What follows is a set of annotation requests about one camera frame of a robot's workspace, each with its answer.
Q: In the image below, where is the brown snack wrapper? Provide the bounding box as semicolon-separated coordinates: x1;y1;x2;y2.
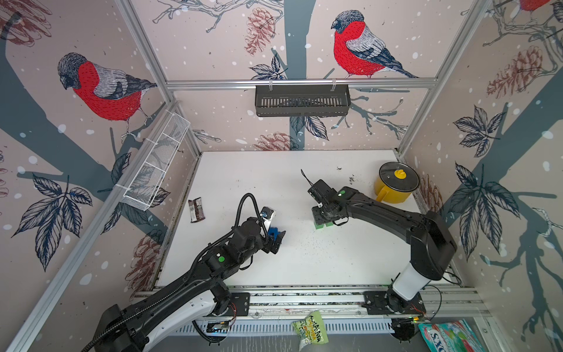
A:
189;197;205;223

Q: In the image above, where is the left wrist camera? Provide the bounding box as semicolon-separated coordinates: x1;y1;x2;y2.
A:
260;207;276;230

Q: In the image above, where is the yellow pot with lid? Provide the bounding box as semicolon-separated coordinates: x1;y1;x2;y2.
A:
374;161;420;204

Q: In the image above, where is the black hanging wire basket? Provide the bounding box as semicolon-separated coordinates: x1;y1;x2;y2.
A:
255;84;351;117

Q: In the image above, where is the colourful tissue packet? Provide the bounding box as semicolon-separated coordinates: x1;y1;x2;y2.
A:
419;320;486;352

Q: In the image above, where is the green long lego brick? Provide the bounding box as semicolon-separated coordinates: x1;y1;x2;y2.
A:
314;221;334;230

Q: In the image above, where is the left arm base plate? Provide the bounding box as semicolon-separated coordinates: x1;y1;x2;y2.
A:
220;292;251;318

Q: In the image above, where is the green snack packet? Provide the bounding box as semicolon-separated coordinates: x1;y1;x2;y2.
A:
292;311;329;351

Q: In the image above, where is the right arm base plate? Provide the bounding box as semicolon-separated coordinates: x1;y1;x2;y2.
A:
362;290;427;315

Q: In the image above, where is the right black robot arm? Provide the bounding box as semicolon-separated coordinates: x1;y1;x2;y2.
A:
308;180;457;303

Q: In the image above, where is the white wire mesh shelf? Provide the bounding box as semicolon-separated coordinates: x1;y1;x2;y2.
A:
120;112;190;211

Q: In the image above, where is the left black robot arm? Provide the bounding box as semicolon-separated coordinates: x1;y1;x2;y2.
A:
84;217;285;351

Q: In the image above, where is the blue long lego brick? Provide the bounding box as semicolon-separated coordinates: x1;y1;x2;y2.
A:
268;227;280;241

